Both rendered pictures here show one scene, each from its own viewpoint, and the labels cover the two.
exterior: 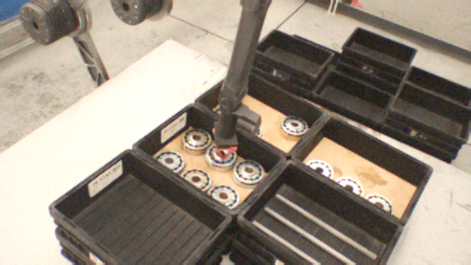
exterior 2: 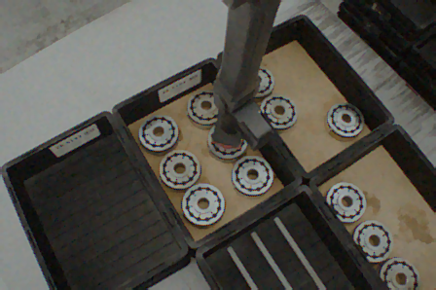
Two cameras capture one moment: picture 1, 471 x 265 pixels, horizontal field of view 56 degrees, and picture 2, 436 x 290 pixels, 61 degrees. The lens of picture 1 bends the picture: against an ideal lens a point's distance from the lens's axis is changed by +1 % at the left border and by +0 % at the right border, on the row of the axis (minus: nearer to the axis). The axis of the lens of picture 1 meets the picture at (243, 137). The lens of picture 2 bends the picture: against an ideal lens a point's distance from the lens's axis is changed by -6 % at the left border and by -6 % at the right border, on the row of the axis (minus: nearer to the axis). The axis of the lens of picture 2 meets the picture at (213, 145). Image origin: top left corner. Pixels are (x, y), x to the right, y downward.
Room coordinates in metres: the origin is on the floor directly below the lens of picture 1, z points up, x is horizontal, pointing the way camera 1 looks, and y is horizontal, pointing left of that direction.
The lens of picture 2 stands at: (0.66, -0.10, 1.77)
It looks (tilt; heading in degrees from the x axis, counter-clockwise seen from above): 67 degrees down; 28
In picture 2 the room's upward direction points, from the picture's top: 3 degrees clockwise
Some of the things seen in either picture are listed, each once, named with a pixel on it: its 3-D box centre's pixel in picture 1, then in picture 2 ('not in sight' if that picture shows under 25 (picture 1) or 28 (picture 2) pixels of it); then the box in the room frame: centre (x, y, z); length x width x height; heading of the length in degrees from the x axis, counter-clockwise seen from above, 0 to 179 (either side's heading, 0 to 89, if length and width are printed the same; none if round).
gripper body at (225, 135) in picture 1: (226, 128); (232, 119); (1.02, 0.06, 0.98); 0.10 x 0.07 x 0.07; 17
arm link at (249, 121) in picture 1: (242, 111); (248, 113); (1.01, 0.02, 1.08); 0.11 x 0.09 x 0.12; 69
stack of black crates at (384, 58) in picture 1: (368, 77); not in sight; (2.41, -0.71, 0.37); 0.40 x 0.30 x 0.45; 68
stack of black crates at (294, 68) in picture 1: (285, 83); (386, 18); (2.18, -0.19, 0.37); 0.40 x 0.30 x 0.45; 68
